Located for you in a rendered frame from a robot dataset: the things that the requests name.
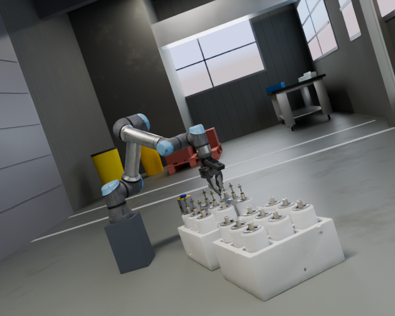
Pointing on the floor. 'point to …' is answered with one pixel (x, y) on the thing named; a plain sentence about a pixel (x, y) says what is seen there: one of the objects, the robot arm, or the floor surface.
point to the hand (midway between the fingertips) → (219, 190)
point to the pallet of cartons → (175, 158)
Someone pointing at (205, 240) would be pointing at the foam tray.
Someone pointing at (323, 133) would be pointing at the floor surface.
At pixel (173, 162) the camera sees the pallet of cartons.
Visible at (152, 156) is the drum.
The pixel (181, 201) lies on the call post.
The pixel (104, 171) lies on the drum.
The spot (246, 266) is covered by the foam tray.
